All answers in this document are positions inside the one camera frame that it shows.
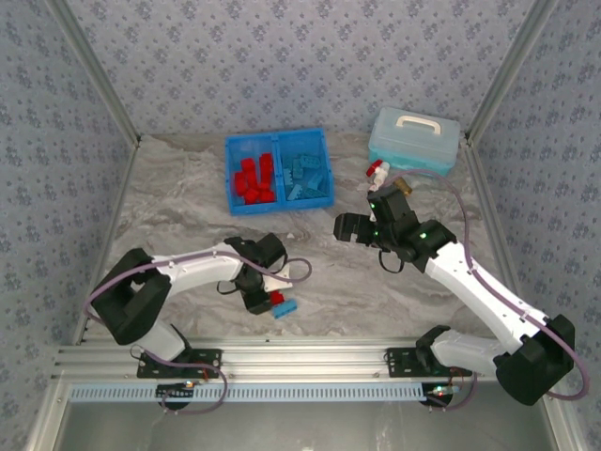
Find light blue storage box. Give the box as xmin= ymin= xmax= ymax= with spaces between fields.
xmin=367 ymin=106 xmax=461 ymax=179

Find small red and white bottles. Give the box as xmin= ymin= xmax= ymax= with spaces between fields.
xmin=365 ymin=159 xmax=392 ymax=185

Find light blue slotted cable duct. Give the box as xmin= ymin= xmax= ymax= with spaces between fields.
xmin=69 ymin=381 xmax=431 ymax=404

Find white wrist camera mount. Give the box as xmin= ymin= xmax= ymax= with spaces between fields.
xmin=365 ymin=186 xmax=380 ymax=223
xmin=260 ymin=263 xmax=294 ymax=291

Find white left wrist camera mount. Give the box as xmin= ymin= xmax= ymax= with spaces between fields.
xmin=260 ymin=263 xmax=294 ymax=291

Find aluminium side rail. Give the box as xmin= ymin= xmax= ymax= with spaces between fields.
xmin=69 ymin=135 xmax=143 ymax=347

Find aluminium frame post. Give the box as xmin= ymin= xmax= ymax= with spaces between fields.
xmin=45 ymin=0 xmax=143 ymax=148
xmin=462 ymin=0 xmax=562 ymax=145

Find black controller board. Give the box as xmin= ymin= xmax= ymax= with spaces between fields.
xmin=424 ymin=382 xmax=459 ymax=406
xmin=156 ymin=381 xmax=196 ymax=400

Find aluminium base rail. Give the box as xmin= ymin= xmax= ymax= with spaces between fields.
xmin=51 ymin=335 xmax=564 ymax=381

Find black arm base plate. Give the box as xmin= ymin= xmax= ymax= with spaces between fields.
xmin=135 ymin=348 xmax=223 ymax=380
xmin=383 ymin=347 xmax=473 ymax=380

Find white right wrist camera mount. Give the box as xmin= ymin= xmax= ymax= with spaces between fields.
xmin=365 ymin=186 xmax=380 ymax=223

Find grey metal panel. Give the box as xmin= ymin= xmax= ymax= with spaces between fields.
xmin=27 ymin=380 xmax=588 ymax=451

